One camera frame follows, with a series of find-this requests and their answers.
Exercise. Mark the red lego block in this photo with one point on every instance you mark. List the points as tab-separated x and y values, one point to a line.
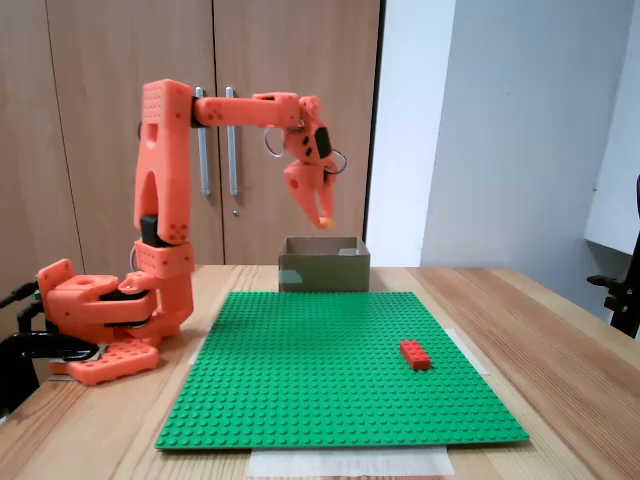
415	354

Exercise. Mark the masking tape strip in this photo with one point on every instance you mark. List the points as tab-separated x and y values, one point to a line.
194	357
350	462
475	357

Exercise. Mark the brown cardboard box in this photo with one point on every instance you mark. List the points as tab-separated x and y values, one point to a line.
325	275

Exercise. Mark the black stand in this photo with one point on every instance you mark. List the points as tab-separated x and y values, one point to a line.
625	305

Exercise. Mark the white panel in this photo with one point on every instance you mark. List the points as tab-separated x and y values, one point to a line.
617	200

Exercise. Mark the green lego baseplate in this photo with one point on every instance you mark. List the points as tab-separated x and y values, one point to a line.
325	390

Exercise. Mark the black table clamp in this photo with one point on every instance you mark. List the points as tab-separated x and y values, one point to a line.
50	342

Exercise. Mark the wooden cabinet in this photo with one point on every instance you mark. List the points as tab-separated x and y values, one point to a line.
300	50

